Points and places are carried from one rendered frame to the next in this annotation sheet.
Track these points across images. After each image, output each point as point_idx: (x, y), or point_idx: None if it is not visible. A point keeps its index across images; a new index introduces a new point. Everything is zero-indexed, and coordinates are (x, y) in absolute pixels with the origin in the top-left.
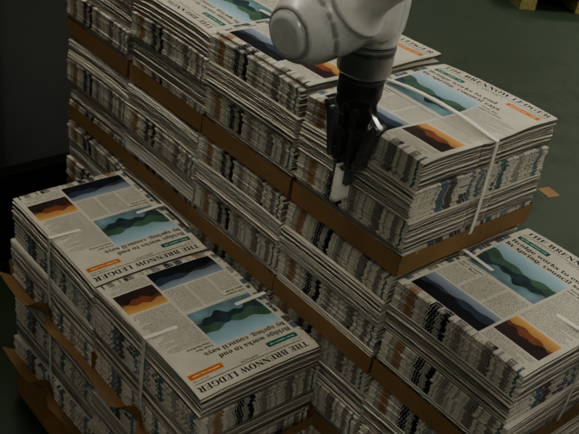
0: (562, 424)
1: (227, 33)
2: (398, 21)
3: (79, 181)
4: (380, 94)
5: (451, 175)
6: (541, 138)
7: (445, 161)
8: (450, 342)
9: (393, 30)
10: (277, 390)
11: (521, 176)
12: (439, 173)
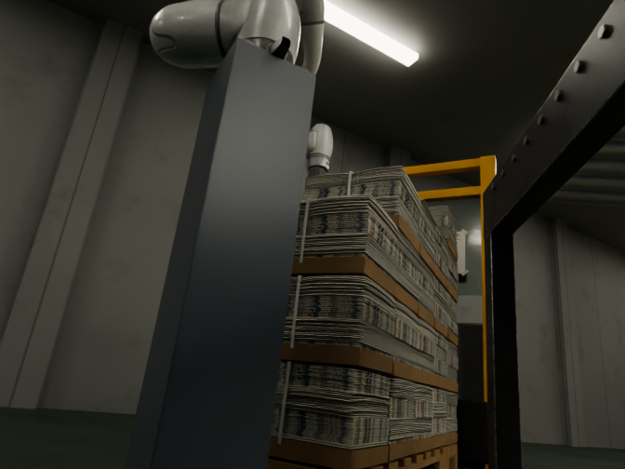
0: (309, 272)
1: None
2: (312, 140)
3: None
4: (315, 171)
5: (325, 186)
6: (392, 175)
7: (319, 179)
8: None
9: (311, 144)
10: None
11: (381, 195)
12: (316, 183)
